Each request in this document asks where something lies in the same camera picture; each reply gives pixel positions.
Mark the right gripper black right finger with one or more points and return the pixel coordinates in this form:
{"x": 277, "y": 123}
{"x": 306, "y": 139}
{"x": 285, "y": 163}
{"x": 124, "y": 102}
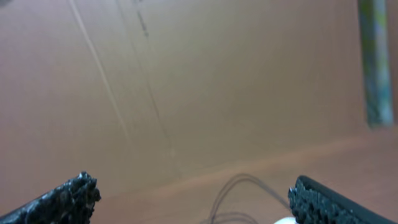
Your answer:
{"x": 314, "y": 203}

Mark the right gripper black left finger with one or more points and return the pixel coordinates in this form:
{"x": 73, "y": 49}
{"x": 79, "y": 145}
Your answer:
{"x": 70, "y": 203}

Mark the white power strip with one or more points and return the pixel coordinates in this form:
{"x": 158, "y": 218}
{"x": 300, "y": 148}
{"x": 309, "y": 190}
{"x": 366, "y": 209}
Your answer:
{"x": 286, "y": 220}

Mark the blurred green vertical post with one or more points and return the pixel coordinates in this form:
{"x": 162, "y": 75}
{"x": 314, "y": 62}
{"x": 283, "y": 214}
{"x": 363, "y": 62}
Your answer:
{"x": 372, "y": 15}

